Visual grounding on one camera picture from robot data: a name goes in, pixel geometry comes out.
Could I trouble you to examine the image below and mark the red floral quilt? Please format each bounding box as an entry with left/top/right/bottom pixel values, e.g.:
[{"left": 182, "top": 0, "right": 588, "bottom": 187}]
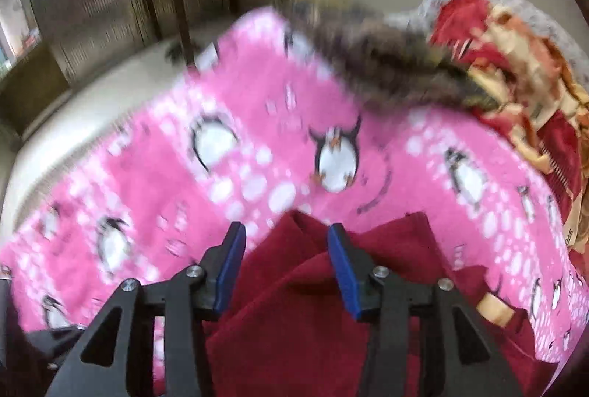
[{"left": 428, "top": 0, "right": 589, "bottom": 232}]

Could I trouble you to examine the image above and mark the pink penguin print blanket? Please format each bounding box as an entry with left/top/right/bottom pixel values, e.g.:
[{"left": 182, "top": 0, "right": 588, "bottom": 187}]
[{"left": 0, "top": 8, "right": 585, "bottom": 384}]

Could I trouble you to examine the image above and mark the dark red knit garment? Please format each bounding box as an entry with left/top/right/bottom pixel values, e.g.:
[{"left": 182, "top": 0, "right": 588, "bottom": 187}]
[{"left": 205, "top": 210, "right": 553, "bottom": 397}]

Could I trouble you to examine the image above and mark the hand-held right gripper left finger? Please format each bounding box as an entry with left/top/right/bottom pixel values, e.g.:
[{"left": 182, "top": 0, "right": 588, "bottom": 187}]
[{"left": 43, "top": 221, "right": 248, "bottom": 397}]

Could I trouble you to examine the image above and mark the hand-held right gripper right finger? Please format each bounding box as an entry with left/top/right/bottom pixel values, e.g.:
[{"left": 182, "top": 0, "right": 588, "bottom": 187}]
[{"left": 327, "top": 223, "right": 525, "bottom": 397}]

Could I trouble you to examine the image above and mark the dark brown patterned cloth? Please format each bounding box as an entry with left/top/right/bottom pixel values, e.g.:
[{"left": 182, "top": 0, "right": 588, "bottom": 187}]
[{"left": 276, "top": 0, "right": 502, "bottom": 117}]

